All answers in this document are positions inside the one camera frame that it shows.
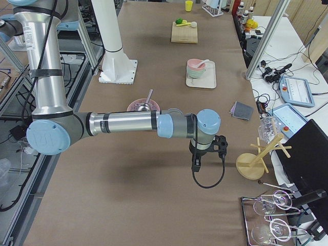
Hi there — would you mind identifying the white ceramic spoon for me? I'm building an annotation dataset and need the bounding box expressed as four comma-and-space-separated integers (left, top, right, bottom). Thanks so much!
193, 59, 209, 68

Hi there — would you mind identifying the aluminium frame post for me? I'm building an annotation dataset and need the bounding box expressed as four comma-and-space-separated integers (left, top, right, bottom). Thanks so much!
245, 0, 290, 80

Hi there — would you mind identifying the wooden mug tree stand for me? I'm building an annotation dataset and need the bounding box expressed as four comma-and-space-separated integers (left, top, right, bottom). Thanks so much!
236, 131, 292, 180

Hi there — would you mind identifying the metal ice scoop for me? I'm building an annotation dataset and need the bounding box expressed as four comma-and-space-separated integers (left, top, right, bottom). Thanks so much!
137, 89, 153, 111

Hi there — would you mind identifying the middle green bowl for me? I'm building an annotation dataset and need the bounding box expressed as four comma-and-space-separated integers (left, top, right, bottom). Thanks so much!
187, 69, 206, 78

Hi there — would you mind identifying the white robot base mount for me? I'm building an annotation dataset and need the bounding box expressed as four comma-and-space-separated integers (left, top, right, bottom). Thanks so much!
92, 0, 137, 85

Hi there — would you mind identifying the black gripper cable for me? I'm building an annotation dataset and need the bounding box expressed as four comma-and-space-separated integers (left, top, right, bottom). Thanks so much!
191, 114, 227, 190

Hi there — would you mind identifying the large pink bowl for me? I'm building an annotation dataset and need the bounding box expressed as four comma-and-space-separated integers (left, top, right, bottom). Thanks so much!
127, 98, 161, 112

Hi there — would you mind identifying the small pink bowl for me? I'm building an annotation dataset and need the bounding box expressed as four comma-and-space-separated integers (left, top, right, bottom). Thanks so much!
187, 58, 206, 70

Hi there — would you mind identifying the wine glass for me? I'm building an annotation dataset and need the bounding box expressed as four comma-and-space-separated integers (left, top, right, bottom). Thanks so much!
251, 218, 292, 245
253, 190, 292, 216

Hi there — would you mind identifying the black computer monitor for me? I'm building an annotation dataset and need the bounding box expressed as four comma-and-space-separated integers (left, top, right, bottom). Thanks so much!
278, 119, 327, 206

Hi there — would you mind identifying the teach pendant tablet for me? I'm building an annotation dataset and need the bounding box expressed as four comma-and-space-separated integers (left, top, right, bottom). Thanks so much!
270, 103, 308, 138
279, 76, 315, 108

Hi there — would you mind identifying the bottom green bowl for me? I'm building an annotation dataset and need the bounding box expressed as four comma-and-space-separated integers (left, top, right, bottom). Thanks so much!
187, 71, 204, 79

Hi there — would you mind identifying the bamboo cutting board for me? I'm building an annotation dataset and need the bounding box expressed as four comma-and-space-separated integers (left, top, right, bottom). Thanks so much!
171, 22, 198, 44

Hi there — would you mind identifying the green bowl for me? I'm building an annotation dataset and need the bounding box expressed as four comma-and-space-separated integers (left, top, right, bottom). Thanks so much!
187, 69, 206, 78
187, 67, 206, 73
187, 71, 204, 79

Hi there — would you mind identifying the top green bowl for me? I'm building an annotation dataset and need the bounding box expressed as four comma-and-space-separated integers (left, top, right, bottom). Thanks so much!
187, 67, 206, 73

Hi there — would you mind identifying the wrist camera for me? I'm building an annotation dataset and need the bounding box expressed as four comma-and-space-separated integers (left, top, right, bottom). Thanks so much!
212, 135, 228, 159

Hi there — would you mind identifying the cream rabbit serving tray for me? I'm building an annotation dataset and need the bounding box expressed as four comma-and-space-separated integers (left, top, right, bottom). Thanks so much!
186, 60, 217, 89

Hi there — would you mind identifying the folded grey cloth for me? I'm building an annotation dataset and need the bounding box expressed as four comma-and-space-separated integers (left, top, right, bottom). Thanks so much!
230, 101, 254, 121

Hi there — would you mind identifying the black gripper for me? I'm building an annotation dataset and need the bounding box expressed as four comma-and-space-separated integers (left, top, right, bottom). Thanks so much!
189, 143, 214, 172

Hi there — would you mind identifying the white wire cup rack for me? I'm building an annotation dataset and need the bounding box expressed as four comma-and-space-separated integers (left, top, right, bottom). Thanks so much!
202, 0, 227, 17

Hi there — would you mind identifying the clear glass cup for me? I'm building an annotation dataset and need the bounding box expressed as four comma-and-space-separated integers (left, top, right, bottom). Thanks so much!
258, 116, 280, 142

